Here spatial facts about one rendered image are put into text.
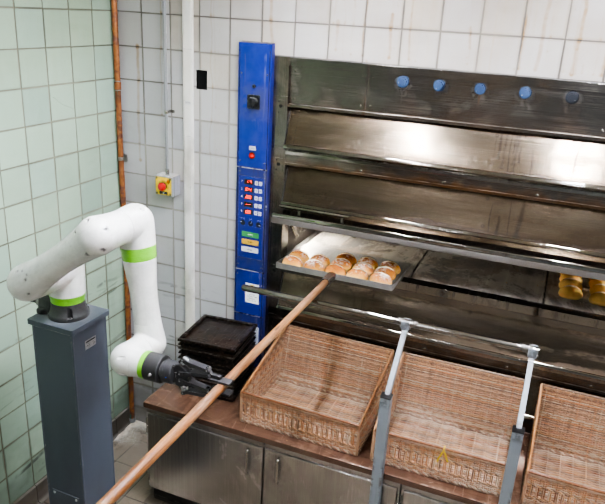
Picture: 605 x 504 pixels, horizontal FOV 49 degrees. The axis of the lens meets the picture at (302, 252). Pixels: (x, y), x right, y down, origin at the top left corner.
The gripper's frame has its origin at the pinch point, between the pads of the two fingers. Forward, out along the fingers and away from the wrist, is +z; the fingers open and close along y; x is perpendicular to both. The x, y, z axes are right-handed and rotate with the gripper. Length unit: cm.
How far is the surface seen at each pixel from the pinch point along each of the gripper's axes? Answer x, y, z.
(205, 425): -59, 64, -38
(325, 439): -64, 57, 16
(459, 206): -115, -37, 50
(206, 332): -87, 35, -54
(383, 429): -54, 37, 41
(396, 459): -64, 57, 46
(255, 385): -79, 51, -24
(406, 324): -75, 3, 41
